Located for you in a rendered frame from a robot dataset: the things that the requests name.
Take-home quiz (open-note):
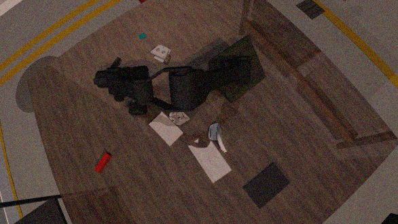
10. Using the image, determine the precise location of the red rectangular block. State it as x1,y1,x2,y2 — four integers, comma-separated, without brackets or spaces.
95,153,112,173

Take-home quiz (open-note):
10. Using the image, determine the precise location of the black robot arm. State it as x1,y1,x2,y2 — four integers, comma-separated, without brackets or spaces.
94,56,251,112

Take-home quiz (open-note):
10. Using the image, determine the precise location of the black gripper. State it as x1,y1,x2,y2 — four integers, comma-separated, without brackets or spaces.
129,66,149,115

